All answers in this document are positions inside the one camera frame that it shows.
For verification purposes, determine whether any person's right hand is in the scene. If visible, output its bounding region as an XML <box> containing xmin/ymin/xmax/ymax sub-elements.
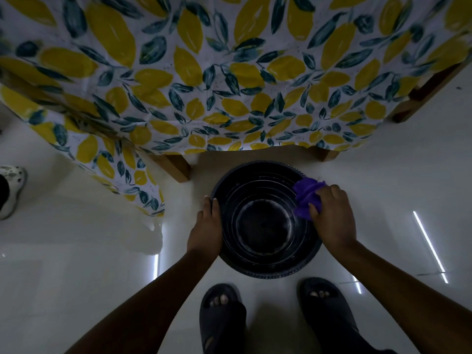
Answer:
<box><xmin>309</xmin><ymin>184</ymin><xmax>357</xmax><ymax>255</ymax></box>

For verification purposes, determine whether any person's left hand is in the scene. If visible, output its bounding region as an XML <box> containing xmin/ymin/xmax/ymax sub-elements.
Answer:
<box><xmin>187</xmin><ymin>195</ymin><xmax>223</xmax><ymax>259</ymax></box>

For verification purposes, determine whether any purple cleaning cloth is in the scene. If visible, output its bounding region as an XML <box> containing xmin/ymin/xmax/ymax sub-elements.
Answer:
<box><xmin>292</xmin><ymin>177</ymin><xmax>327</xmax><ymax>221</ymax></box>

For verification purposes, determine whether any black plastic bucket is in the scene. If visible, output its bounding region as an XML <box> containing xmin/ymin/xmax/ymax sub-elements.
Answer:
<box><xmin>210</xmin><ymin>161</ymin><xmax>324</xmax><ymax>280</ymax></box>

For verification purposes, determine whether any person's right forearm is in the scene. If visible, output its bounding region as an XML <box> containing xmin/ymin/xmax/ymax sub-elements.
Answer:
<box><xmin>330</xmin><ymin>240</ymin><xmax>472</xmax><ymax>354</ymax></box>

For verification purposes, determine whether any person's left forearm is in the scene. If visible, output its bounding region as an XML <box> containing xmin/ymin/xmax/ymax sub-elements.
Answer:
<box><xmin>66</xmin><ymin>250</ymin><xmax>218</xmax><ymax>354</ymax></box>

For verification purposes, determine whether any wooden table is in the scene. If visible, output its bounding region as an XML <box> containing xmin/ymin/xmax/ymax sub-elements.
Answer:
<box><xmin>0</xmin><ymin>51</ymin><xmax>472</xmax><ymax>183</ymax></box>

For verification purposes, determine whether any black right slipper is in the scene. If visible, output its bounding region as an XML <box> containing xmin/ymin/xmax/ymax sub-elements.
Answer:
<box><xmin>297</xmin><ymin>277</ymin><xmax>397</xmax><ymax>354</ymax></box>

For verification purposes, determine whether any black slipper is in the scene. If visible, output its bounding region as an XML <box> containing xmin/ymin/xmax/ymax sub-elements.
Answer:
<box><xmin>199</xmin><ymin>284</ymin><xmax>247</xmax><ymax>354</ymax></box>
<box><xmin>297</xmin><ymin>277</ymin><xmax>397</xmax><ymax>354</ymax></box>

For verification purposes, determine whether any black left slipper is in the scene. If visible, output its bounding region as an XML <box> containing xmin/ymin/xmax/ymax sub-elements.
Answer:
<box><xmin>199</xmin><ymin>284</ymin><xmax>247</xmax><ymax>354</ymax></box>

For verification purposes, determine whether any lemon print tablecloth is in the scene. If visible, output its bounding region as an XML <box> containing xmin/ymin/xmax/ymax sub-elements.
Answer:
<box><xmin>0</xmin><ymin>0</ymin><xmax>472</xmax><ymax>217</ymax></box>

